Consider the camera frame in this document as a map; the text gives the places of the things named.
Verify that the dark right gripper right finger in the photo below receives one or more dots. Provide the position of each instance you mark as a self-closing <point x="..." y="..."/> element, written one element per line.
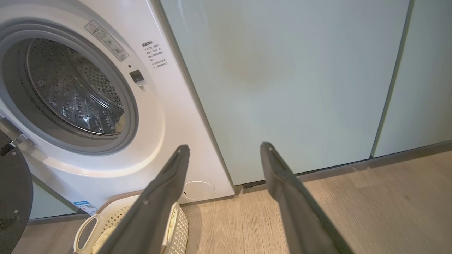
<point x="296" y="211"/>

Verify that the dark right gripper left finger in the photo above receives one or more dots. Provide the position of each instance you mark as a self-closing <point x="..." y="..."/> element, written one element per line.
<point x="155" y="211"/>

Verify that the black round washer door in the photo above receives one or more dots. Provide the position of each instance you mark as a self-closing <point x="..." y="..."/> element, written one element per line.
<point x="14" y="197"/>

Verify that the white basket brown rim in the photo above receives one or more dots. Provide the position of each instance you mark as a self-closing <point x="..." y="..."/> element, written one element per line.
<point x="182" y="229"/>

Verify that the white front-load washing machine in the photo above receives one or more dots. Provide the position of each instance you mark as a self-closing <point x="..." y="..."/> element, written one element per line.
<point x="183" y="123"/>

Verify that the grey rubber door seal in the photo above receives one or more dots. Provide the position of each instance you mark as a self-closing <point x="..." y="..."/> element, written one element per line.
<point x="131" y="109"/>

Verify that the black door latch socket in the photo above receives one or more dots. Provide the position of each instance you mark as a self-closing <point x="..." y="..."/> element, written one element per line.
<point x="136" y="76"/>

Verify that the metal door hinge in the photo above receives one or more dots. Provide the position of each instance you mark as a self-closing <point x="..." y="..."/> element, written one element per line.
<point x="17" y="139"/>

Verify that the round white filter cover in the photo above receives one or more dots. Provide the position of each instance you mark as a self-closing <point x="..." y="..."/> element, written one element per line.
<point x="197" y="192"/>

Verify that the blue energy label sticker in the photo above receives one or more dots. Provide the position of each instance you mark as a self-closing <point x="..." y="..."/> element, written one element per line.
<point x="84" y="207"/>

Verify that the mint green cabinet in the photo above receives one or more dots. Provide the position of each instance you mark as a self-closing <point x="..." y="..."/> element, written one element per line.
<point x="49" y="204"/>
<point x="300" y="88"/>
<point x="423" y="88"/>

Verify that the steel washer drum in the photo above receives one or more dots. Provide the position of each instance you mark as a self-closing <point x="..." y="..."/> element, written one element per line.
<point x="70" y="91"/>

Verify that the black printed text label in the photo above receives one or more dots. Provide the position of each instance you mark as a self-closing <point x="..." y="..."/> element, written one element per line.
<point x="154" y="54"/>

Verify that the grey warning label sticker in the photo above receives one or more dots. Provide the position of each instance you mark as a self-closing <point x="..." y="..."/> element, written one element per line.
<point x="106" y="39"/>

